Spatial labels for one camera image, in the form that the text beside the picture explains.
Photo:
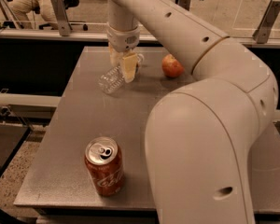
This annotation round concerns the seated person in beige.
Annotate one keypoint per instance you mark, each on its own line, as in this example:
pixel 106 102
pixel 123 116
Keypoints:
pixel 21 8

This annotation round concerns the grey horizontal rail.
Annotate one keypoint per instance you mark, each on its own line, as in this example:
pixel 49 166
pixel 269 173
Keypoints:
pixel 272 43

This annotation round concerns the red coke can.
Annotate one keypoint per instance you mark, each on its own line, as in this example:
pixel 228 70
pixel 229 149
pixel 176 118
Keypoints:
pixel 103 159

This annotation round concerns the grey metal bracket left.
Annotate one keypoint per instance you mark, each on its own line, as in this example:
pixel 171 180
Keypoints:
pixel 64 26

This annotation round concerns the clear plastic water bottle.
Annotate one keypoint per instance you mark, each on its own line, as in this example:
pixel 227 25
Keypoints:
pixel 113 79

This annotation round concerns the black side table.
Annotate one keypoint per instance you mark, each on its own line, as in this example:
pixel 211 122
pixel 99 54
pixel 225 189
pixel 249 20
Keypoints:
pixel 11 139

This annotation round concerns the red apple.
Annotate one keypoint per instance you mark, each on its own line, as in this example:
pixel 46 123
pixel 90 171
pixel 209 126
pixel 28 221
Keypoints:
pixel 171 67

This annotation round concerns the grey metal bracket middle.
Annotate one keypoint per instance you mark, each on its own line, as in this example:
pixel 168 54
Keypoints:
pixel 184 4

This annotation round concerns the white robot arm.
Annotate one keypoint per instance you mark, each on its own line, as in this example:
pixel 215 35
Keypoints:
pixel 198 137

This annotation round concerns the grey metal bracket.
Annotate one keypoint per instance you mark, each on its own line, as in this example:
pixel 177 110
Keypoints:
pixel 262 33
pixel 64 26
pixel 184 4

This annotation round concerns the grey metal bracket right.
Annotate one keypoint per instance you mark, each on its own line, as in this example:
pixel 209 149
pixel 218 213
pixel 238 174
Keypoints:
pixel 262 33

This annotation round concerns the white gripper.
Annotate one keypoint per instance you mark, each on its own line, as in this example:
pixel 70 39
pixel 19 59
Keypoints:
pixel 122 40

